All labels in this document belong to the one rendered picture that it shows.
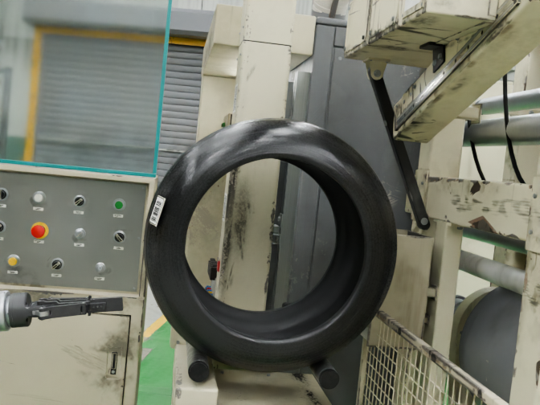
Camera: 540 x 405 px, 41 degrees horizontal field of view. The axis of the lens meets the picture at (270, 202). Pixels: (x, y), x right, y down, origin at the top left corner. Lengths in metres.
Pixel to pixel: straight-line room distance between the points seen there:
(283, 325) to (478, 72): 0.77
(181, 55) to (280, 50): 9.21
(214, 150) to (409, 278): 0.68
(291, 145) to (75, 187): 0.95
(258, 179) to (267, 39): 0.36
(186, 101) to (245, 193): 9.14
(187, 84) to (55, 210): 8.80
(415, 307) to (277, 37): 0.78
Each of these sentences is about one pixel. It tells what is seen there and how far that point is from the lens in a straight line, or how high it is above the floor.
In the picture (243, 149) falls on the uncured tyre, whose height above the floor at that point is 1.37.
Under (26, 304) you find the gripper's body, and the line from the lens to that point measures 1.63.
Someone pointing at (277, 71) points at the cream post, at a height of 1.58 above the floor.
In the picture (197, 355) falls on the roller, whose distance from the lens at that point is 1.57.
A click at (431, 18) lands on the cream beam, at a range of 1.37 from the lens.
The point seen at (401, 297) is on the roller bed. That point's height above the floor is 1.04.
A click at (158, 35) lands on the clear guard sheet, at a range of 2.26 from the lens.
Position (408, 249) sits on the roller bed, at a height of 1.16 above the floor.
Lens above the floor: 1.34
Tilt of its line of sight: 3 degrees down
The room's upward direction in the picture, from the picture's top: 6 degrees clockwise
